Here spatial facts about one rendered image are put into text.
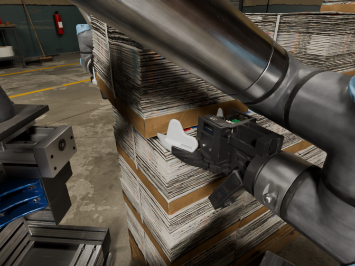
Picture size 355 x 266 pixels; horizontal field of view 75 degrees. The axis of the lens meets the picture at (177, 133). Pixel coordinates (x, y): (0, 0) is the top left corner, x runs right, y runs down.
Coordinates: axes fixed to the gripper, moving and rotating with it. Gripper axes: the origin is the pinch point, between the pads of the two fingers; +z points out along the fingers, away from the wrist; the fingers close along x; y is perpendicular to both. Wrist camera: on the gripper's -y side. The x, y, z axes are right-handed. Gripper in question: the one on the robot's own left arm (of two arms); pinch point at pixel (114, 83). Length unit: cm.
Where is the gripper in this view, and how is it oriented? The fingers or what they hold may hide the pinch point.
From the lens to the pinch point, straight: 84.3
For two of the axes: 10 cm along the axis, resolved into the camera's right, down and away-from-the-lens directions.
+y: 0.0, -8.9, -4.5
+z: 5.3, 3.8, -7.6
